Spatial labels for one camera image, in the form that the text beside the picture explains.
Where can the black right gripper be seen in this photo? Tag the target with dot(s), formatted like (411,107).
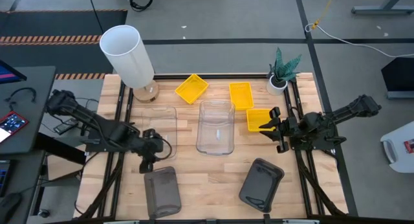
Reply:
(288,128)

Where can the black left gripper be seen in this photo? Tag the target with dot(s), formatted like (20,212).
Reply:
(152,144)

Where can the dark smoked plastic basket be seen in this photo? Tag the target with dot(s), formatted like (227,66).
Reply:
(261,185)
(162,193)

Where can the clear plastic basket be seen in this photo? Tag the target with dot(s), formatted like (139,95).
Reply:
(163,127)
(215,128)

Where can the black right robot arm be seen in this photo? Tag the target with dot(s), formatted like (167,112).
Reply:
(326,125)

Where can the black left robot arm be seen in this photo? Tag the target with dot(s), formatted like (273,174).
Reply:
(97,123)

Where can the yellow mesh plastic basket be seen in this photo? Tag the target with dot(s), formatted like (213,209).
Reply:
(191,88)
(255,118)
(241,96)

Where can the green plant in white pot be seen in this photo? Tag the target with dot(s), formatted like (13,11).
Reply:
(279,75)

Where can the black smartphone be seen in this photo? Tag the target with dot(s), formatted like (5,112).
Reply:
(65,126)

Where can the white shade table lamp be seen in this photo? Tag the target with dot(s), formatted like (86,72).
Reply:
(127,57)

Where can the dark grey desk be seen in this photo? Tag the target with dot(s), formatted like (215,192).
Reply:
(29,127)

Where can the white plastic stool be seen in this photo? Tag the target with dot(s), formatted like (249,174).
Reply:
(398,152)

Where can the black box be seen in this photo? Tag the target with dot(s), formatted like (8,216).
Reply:
(399,76)

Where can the red tablet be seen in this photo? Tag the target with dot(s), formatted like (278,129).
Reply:
(11,124)

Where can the grey table leg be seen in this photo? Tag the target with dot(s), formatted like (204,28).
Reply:
(381,9)

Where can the computer monitor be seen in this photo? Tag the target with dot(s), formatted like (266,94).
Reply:
(8,73)

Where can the black hazard striped floor mat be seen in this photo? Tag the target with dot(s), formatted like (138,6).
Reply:
(58,23)

